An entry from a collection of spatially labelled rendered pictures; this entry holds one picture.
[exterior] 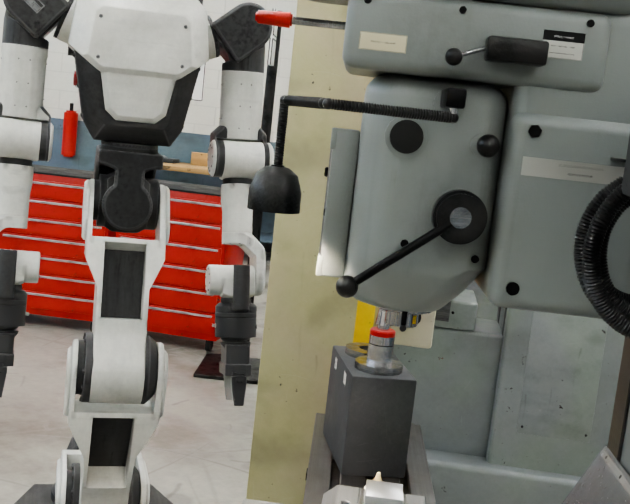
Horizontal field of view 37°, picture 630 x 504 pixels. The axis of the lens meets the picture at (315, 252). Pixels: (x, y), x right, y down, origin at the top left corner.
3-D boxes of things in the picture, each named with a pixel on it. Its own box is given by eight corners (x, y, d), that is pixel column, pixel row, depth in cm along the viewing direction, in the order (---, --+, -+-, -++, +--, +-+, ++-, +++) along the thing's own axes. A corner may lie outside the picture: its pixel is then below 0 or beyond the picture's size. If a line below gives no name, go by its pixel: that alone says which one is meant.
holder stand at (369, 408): (340, 475, 172) (352, 368, 169) (322, 433, 193) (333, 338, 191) (404, 478, 174) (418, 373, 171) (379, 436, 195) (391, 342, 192)
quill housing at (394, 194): (339, 310, 127) (367, 69, 123) (342, 284, 148) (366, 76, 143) (481, 327, 127) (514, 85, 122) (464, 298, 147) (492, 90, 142)
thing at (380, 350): (396, 363, 176) (400, 336, 175) (381, 366, 173) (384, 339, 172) (376, 357, 179) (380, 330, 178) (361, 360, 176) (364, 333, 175)
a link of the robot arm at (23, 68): (-16, 152, 196) (-8, 43, 193) (49, 159, 200) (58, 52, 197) (-18, 155, 185) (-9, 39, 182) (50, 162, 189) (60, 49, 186)
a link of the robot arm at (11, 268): (-19, 302, 196) (-15, 247, 196) (35, 305, 199) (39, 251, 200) (-21, 305, 185) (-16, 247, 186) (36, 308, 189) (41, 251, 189)
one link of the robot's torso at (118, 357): (69, 403, 198) (83, 187, 207) (154, 405, 203) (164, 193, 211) (71, 401, 183) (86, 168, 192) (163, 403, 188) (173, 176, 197)
